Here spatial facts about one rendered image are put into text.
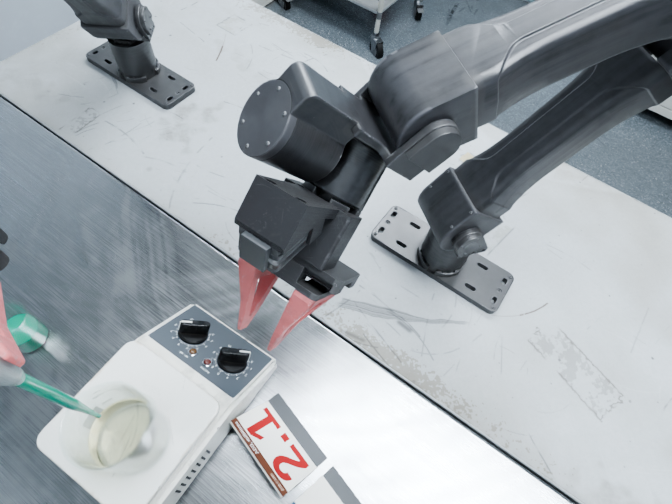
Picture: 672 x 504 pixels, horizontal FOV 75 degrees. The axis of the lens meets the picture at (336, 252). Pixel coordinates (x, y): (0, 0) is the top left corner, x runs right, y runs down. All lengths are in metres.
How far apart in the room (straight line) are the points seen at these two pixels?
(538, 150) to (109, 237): 0.54
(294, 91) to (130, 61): 0.56
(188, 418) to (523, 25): 0.43
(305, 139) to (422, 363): 0.35
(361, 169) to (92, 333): 0.40
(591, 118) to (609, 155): 1.98
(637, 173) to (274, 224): 2.25
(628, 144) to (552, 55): 2.21
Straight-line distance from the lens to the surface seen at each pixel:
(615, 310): 0.73
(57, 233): 0.71
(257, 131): 0.33
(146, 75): 0.86
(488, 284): 0.64
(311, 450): 0.53
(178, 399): 0.47
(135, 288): 0.62
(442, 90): 0.34
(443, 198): 0.52
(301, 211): 0.29
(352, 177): 0.36
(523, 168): 0.49
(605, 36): 0.40
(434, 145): 0.34
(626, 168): 2.45
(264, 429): 0.52
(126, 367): 0.49
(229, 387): 0.49
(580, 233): 0.77
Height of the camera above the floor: 1.43
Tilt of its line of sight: 59 degrees down
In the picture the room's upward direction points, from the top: 9 degrees clockwise
